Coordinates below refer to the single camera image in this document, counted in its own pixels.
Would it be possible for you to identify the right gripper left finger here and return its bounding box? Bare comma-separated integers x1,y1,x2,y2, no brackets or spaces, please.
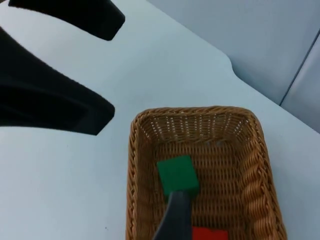
0,25,116,137

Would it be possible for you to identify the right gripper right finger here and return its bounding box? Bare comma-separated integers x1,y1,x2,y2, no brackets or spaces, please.
151,189,194,240

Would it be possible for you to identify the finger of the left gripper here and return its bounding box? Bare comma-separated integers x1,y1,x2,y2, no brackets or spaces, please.
8,0,126,41

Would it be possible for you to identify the red cube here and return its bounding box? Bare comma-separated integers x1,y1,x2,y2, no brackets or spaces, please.
191,219,230,240

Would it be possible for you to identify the green cube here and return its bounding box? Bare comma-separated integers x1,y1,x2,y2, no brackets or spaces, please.
156,154,201,201

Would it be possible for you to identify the pale brown wicker basket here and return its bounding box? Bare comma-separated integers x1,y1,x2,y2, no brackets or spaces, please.
126,105,287,240

